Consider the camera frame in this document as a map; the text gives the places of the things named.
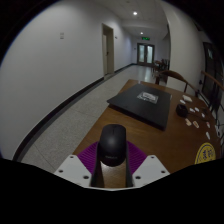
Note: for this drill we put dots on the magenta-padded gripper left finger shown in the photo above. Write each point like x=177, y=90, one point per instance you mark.
x=75, y=170

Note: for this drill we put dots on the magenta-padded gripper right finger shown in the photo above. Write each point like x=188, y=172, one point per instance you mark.
x=150, y=170

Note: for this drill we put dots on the black computer mouse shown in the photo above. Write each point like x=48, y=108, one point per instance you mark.
x=113, y=143

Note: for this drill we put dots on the yellow round printed coaster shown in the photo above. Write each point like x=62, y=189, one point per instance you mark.
x=205, y=154

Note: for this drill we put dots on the small white tile piece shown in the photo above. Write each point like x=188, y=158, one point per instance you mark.
x=208, y=135
x=188, y=122
x=196, y=124

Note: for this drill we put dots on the small black box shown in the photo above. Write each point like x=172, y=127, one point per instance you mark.
x=182, y=110

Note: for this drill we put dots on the small white flat box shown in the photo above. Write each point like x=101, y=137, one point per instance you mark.
x=187, y=98

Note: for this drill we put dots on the glass double door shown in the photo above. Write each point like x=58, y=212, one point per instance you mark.
x=145, y=54

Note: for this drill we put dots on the dark framed window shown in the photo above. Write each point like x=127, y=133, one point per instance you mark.
x=211, y=66

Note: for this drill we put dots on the beige hallway door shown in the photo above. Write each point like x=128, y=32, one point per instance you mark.
x=108, y=50

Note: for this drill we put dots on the green exit sign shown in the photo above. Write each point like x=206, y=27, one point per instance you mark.
x=145, y=38

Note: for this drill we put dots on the round ceiling light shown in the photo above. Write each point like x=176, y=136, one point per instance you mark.
x=135, y=13
x=141, y=33

